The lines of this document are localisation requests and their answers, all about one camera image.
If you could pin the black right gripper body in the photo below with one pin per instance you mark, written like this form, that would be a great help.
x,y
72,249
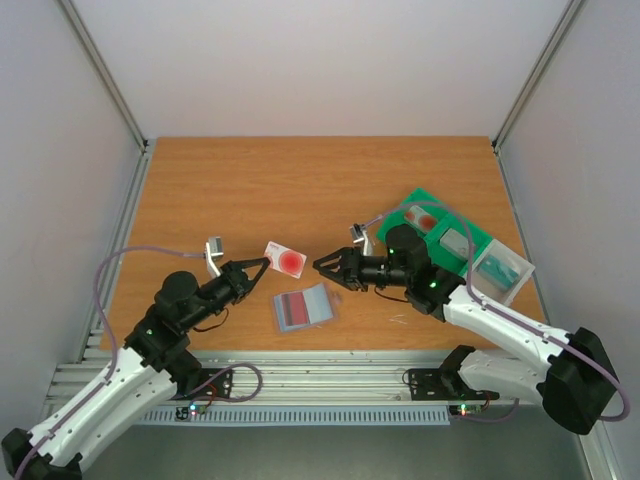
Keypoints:
x,y
351,268

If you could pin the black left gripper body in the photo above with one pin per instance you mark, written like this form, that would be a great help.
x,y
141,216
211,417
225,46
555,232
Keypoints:
x,y
220,299

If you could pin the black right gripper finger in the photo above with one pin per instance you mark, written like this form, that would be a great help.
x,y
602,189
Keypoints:
x,y
345,278
333,262

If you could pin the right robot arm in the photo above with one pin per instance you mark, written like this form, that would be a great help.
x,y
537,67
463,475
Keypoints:
x,y
568,374

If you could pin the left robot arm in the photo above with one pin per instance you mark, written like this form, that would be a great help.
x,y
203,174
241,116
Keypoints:
x,y
153,366

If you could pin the red white cards stack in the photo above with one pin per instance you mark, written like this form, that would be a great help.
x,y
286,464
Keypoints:
x,y
420,219

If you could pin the red grey card in holder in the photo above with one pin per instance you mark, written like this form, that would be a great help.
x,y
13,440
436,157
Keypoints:
x,y
291,310

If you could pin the teal cards stack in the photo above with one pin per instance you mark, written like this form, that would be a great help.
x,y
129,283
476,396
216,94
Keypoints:
x,y
498,272

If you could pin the green bin middle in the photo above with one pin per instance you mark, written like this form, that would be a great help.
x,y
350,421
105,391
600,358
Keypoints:
x,y
478,241

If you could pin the green bin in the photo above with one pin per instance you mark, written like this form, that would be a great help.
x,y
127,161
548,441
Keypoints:
x,y
416,197
478,241

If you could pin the green bin far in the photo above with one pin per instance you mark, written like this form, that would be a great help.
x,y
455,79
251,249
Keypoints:
x,y
416,197

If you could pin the white translucent bin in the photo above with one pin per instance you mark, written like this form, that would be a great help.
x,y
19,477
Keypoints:
x,y
500,250

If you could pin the left controller board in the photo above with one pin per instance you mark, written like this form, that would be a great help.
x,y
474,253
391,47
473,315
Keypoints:
x,y
188,412

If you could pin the controller board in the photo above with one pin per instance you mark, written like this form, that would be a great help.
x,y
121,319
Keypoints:
x,y
188,412
464,410

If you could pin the right controller board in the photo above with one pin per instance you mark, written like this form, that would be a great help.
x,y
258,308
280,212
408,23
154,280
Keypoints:
x,y
464,410

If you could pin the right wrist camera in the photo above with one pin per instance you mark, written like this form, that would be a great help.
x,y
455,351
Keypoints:
x,y
361,239

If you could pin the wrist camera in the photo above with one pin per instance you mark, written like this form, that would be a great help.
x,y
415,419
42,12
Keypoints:
x,y
361,239
213,252

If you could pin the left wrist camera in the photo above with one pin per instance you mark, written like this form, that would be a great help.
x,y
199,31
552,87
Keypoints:
x,y
213,252

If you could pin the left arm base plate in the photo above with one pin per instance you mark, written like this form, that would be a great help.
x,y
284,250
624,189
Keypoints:
x,y
204,382

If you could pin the aluminium table edge rail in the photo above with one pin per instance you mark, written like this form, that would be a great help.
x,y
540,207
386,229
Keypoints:
x,y
349,377

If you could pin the grey slotted cable duct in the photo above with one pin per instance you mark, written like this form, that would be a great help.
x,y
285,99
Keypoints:
x,y
229,416

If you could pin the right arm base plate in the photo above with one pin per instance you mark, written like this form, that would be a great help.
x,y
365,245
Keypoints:
x,y
433,384

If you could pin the aluminium corner post left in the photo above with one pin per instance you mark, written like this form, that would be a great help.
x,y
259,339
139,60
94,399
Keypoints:
x,y
89,46

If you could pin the aluminium corner post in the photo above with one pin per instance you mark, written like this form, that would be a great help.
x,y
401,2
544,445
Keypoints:
x,y
542,63
89,46

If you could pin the aluminium corner post right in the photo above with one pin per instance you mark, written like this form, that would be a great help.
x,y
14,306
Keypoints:
x,y
542,63

